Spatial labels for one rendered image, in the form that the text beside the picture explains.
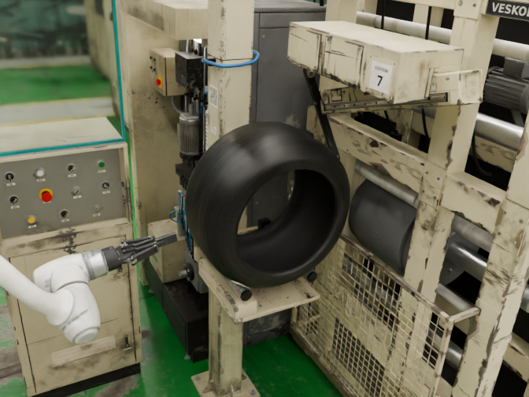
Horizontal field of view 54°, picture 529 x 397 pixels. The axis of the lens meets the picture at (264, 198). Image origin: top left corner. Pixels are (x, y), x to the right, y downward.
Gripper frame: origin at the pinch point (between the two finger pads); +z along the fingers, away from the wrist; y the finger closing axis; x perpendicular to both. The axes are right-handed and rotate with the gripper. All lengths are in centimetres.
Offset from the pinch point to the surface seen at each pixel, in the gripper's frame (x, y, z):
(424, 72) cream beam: -48, -34, 75
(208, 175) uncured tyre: -17.3, 2.1, 18.3
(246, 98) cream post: -31, 28, 46
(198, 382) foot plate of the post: 116, 42, 11
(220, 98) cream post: -33, 28, 36
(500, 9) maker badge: -62, -38, 98
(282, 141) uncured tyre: -26.3, -7.4, 41.9
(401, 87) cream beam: -45, -34, 67
